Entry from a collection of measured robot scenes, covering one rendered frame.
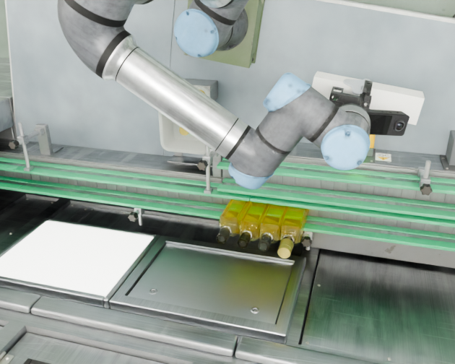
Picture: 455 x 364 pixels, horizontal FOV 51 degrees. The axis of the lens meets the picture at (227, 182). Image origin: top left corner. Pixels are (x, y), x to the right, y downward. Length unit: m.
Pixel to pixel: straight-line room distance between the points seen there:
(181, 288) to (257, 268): 0.23
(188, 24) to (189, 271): 0.67
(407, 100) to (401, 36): 0.37
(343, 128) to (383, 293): 0.73
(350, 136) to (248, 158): 0.18
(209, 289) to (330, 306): 0.33
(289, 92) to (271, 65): 0.70
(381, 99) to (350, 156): 0.34
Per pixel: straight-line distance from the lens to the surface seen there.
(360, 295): 1.42
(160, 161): 1.65
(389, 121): 1.00
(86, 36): 0.88
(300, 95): 0.81
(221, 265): 1.43
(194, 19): 1.21
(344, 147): 0.80
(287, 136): 0.83
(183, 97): 0.86
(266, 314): 1.26
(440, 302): 1.45
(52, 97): 1.86
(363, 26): 1.46
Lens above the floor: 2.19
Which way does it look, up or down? 60 degrees down
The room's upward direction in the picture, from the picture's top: 146 degrees counter-clockwise
